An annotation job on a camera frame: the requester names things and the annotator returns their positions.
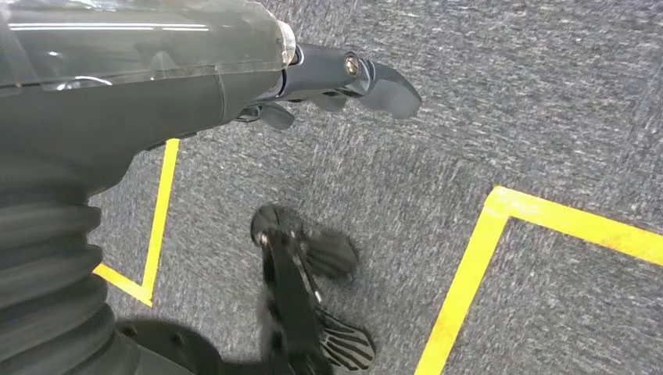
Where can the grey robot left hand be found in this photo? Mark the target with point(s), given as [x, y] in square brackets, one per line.
[129, 114]

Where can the yellow floor tape square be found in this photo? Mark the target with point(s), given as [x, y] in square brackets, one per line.
[482, 248]
[160, 217]

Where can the black robot leg and foot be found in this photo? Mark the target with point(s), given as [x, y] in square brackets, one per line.
[290, 300]

